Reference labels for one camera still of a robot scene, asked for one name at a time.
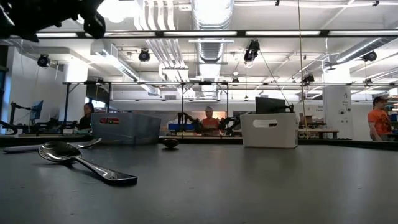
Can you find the gold spoon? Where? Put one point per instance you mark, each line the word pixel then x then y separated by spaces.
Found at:
pixel 171 143

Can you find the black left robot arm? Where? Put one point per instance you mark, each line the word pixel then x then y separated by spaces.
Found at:
pixel 12 18

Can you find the small black robot arm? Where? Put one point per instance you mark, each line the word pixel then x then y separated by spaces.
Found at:
pixel 189 119
pixel 231 122

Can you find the blue monitor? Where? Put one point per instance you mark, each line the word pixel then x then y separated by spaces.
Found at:
pixel 37 110

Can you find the person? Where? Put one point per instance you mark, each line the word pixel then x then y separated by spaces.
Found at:
pixel 85 119
pixel 379 121
pixel 211 123

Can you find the blue crate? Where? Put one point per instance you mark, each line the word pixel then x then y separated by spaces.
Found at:
pixel 175 127

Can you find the black monitor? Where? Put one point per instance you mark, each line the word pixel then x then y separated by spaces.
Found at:
pixel 269 105

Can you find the black table mat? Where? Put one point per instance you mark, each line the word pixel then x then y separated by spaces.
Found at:
pixel 217 193

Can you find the white plastic bin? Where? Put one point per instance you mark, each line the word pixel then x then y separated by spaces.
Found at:
pixel 280 133

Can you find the cardboard box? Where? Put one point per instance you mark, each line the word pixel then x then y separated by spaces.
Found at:
pixel 308 119

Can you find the wooden bench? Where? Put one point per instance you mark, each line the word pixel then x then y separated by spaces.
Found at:
pixel 317 132

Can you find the white column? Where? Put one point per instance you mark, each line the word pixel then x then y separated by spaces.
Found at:
pixel 337 124

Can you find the black workstation frame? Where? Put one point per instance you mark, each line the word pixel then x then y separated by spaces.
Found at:
pixel 66 102

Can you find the silver ventilation duct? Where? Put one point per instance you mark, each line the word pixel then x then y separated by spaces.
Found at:
pixel 211 49

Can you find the black horizontal frame bar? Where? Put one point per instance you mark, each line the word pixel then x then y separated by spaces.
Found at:
pixel 324 33

